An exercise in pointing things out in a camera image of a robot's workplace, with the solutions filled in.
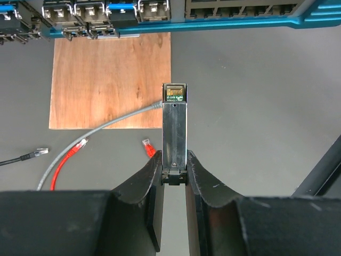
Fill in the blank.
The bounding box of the grey ethernet cable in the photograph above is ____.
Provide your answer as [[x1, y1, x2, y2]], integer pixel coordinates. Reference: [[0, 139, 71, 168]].
[[36, 100, 163, 191]]

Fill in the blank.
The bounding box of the red ethernet cable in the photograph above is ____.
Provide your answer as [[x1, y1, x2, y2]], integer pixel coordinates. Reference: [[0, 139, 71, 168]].
[[50, 138, 157, 191]]

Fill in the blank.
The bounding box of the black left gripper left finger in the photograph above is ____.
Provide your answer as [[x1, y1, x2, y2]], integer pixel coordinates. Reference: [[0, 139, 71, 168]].
[[1, 151, 163, 255]]

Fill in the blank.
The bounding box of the silver SFP module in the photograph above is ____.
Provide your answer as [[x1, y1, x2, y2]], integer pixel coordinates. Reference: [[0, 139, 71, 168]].
[[162, 83, 188, 186]]

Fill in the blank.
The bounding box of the wooden board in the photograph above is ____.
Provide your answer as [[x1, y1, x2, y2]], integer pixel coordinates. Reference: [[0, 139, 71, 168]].
[[49, 33, 171, 130]]

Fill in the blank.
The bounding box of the teal network switch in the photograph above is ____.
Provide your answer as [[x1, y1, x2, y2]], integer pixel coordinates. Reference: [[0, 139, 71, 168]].
[[1, 0, 340, 44]]

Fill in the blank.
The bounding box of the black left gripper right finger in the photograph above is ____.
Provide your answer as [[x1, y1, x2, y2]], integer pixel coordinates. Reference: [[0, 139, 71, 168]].
[[185, 151, 340, 255]]

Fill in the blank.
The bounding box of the black ethernet cable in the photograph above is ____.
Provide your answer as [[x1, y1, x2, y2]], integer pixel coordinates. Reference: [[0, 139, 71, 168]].
[[0, 148, 50, 166]]

